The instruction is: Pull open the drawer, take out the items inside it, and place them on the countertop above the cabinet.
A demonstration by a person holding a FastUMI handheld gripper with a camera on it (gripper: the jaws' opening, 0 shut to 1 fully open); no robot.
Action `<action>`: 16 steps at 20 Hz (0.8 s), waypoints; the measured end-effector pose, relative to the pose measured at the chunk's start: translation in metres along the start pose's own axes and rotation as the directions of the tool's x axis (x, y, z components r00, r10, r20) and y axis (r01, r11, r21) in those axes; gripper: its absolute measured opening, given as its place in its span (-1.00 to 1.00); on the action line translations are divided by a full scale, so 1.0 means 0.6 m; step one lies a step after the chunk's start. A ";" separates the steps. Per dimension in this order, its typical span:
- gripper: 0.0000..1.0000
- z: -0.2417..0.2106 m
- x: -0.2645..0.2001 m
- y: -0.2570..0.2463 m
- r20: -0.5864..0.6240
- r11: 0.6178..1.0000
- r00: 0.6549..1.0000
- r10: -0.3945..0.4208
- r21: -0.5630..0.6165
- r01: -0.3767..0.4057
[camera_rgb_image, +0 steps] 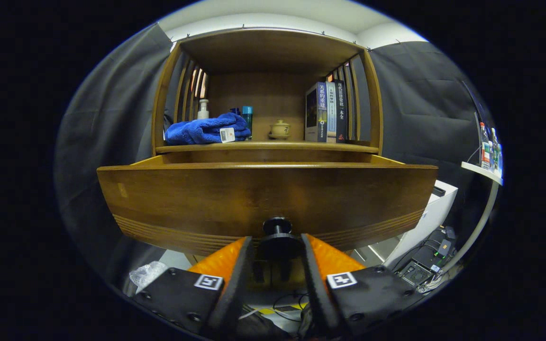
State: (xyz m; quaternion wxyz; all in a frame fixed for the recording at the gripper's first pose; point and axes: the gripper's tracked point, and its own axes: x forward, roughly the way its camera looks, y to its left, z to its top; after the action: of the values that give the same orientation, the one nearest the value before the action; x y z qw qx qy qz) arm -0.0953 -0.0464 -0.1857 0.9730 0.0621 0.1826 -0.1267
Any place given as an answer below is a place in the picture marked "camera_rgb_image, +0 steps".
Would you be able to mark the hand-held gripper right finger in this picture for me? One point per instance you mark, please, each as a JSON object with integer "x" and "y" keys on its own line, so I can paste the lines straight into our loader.
{"x": 315, "y": 289}

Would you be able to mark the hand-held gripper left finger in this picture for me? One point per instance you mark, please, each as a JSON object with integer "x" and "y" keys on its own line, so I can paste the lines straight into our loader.
{"x": 237, "y": 289}

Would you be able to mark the wooden drawer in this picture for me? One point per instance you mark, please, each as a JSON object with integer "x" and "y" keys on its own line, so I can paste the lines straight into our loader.
{"x": 206, "y": 199}

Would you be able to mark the wooden countertop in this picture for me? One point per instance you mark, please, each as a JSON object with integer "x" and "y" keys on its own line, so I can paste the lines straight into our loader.
{"x": 292, "y": 147}

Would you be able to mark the wooden cabinet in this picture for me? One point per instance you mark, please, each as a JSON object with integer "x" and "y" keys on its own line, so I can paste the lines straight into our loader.
{"x": 263, "y": 52}

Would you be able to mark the clear plastic bag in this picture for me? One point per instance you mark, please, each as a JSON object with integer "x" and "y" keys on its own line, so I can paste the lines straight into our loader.
{"x": 147, "y": 273}

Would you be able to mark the black grille device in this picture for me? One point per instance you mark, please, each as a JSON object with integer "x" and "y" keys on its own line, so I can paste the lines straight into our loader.
{"x": 415, "y": 273}

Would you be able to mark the white side unit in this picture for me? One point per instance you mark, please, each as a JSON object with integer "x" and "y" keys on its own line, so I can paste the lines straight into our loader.
{"x": 439, "y": 203}

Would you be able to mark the blue folded towel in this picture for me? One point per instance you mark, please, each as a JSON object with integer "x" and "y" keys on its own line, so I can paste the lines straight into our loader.
{"x": 197, "y": 132}

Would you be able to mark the beige lidded teacup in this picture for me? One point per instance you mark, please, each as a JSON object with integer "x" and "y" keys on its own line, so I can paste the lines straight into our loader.
{"x": 280, "y": 129}

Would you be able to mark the teal bottle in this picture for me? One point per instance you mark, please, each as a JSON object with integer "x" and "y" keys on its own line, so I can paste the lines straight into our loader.
{"x": 247, "y": 121}

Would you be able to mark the light blue spine book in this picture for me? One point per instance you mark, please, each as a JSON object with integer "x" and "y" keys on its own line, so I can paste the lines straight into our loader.
{"x": 331, "y": 118}

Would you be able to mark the black spine book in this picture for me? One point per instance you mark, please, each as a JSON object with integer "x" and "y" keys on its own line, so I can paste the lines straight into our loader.
{"x": 341, "y": 118}

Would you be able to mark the dark cover blue spine book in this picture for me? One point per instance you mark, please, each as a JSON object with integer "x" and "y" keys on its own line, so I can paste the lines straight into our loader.
{"x": 312, "y": 113}

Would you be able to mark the white blue-capped lotion bottle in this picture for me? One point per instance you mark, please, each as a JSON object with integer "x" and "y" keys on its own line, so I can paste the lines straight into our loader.
{"x": 235, "y": 111}

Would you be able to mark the white pump bottle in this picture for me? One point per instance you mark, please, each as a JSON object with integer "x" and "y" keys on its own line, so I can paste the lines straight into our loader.
{"x": 203, "y": 112}

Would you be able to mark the white round table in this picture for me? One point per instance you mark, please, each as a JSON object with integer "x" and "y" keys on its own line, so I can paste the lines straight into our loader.
{"x": 479, "y": 171}

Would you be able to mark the black backdrop cloth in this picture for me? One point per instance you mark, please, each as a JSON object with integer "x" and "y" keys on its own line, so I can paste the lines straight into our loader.
{"x": 107, "y": 118}

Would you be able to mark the red label water bottle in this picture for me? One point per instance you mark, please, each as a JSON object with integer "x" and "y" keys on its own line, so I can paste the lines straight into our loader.
{"x": 484, "y": 151}

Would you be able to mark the green label water bottle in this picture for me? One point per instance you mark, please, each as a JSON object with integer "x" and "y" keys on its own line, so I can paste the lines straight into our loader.
{"x": 494, "y": 151}

